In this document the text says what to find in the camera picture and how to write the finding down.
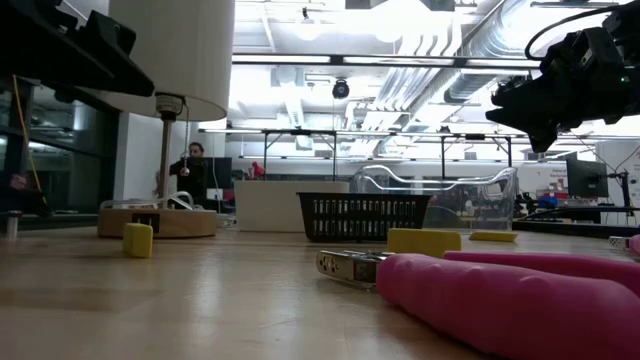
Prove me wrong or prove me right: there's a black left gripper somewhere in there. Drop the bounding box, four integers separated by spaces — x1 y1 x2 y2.
47 9 157 98

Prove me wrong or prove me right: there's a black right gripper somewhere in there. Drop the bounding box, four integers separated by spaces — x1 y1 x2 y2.
485 59 614 154

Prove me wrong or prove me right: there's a yellow eraser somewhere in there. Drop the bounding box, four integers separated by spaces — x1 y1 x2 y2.
468 230 519 244
386 227 463 259
122 222 155 260

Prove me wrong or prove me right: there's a black computer monitor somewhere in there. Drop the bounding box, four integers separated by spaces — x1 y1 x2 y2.
199 156 234 190
566 158 610 199

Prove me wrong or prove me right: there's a clear plastic bin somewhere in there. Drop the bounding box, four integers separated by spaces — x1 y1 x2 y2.
349 164 519 234

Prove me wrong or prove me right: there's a person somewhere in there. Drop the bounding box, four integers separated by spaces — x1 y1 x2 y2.
154 141 209 201

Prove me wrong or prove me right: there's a white shade wooden base lamp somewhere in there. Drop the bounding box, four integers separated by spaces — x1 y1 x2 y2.
97 0 236 240

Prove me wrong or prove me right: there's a black mesh basket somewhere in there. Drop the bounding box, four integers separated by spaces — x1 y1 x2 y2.
296 192 434 245

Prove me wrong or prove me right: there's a white plastic bin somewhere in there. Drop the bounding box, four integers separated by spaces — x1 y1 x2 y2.
233 179 351 234

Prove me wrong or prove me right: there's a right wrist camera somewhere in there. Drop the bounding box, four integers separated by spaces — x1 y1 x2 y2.
539 27 611 71

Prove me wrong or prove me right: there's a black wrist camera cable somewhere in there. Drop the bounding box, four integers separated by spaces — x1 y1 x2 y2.
523 3 621 61

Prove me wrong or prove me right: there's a yellow cable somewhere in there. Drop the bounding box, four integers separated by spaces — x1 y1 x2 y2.
10 73 50 207

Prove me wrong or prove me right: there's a black aluminium table frame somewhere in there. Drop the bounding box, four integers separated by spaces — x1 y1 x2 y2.
0 206 640 240

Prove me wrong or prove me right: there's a white lamp cable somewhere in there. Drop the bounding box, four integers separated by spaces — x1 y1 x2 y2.
98 191 196 211

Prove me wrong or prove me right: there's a grey metal post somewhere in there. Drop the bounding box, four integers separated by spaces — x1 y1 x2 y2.
5 209 22 239

